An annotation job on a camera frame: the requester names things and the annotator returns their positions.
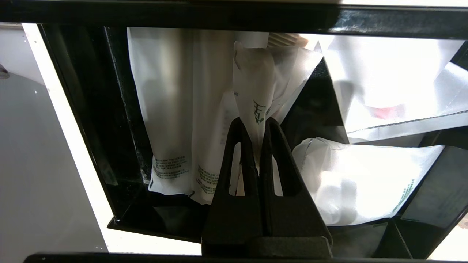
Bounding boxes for toothbrush with green label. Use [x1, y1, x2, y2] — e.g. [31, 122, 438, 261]
[233, 39, 324, 176]

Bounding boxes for long white packet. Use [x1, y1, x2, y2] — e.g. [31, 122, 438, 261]
[127, 27, 196, 197]

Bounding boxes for white packet with pink item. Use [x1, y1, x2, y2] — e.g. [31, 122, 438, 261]
[317, 35, 468, 144]

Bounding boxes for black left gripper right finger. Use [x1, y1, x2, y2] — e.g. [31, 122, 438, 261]
[259, 117, 333, 257]

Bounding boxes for black tray with sachets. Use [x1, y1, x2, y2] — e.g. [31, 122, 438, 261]
[38, 23, 468, 260]

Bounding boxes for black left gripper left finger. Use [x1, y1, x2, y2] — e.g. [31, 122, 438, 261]
[201, 116, 264, 256]

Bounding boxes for small white sachets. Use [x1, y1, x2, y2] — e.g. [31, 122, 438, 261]
[292, 137, 445, 226]

